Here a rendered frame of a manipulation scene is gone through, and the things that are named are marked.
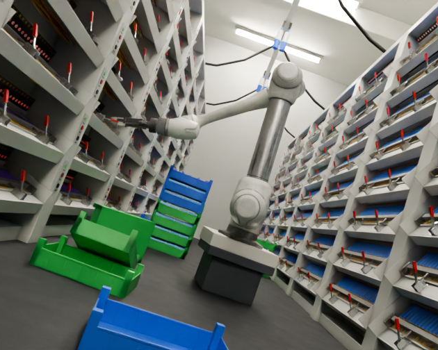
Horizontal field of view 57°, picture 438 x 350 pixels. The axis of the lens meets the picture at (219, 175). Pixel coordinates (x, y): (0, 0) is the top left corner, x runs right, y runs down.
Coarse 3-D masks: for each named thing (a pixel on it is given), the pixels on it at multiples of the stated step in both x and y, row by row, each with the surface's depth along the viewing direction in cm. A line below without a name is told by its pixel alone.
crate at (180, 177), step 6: (168, 174) 266; (174, 174) 267; (180, 174) 268; (186, 174) 268; (174, 180) 283; (180, 180) 267; (186, 180) 268; (192, 180) 269; (198, 180) 269; (210, 180) 271; (192, 186) 278; (198, 186) 269; (204, 186) 270; (210, 186) 270
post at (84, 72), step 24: (96, 0) 153; (96, 24) 152; (120, 24) 154; (72, 48) 151; (72, 72) 150; (96, 72) 150; (48, 96) 149; (72, 120) 148; (72, 144) 150; (24, 168) 146; (48, 168) 146; (0, 216) 143; (24, 216) 144; (48, 216) 152; (24, 240) 143
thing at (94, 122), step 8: (96, 104) 158; (96, 120) 166; (96, 128) 172; (104, 128) 180; (120, 128) 219; (104, 136) 186; (112, 136) 195; (120, 136) 218; (128, 136) 218; (120, 144) 215
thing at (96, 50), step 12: (36, 0) 121; (48, 0) 104; (60, 0) 108; (72, 0) 145; (48, 12) 124; (60, 12) 112; (72, 12) 116; (60, 24) 134; (72, 24) 120; (60, 36) 146; (72, 36) 146; (84, 36) 129; (84, 48) 134; (96, 48) 140; (108, 48) 151; (96, 60) 146
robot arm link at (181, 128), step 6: (174, 120) 200; (180, 120) 200; (186, 120) 201; (168, 126) 199; (174, 126) 199; (180, 126) 198; (186, 126) 199; (192, 126) 199; (198, 126) 202; (168, 132) 200; (174, 132) 199; (180, 132) 199; (186, 132) 199; (192, 132) 200; (198, 132) 202; (180, 138) 202; (186, 138) 202; (192, 138) 202
